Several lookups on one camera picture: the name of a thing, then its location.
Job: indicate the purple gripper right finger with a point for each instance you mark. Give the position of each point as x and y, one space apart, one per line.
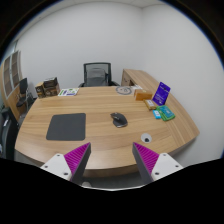
153 166

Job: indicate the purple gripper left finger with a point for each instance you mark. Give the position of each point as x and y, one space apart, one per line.
70 166

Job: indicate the dark grey mouse pad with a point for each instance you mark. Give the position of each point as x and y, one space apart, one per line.
67 127

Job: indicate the dark grey computer mouse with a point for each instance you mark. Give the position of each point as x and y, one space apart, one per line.
119 120

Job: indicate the small blue card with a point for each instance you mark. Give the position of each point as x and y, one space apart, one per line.
156 114

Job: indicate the green packet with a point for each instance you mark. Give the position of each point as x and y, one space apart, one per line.
165 112

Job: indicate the small yellow box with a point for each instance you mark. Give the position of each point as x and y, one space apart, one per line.
150 105

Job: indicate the purple standing sign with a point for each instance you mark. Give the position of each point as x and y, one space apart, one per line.
161 94

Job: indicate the orange cardboard box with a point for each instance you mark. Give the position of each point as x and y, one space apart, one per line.
141 94

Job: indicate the white green leaflet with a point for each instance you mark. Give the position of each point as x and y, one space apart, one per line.
68 92

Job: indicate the black chair at left edge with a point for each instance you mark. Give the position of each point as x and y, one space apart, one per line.
9 128

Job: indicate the large brown cardboard box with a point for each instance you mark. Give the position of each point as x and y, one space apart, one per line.
51 87

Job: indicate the black chair by shelf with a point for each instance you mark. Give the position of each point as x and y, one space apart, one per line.
25 97

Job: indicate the small brown cardboard box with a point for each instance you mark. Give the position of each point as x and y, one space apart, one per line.
40 90

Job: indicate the wooden side cabinet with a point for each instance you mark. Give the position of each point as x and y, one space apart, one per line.
131 77

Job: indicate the black mesh office chair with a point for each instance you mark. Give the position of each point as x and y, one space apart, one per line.
97 74

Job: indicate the wooden bookshelf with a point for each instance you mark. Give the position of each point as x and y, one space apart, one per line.
10 77

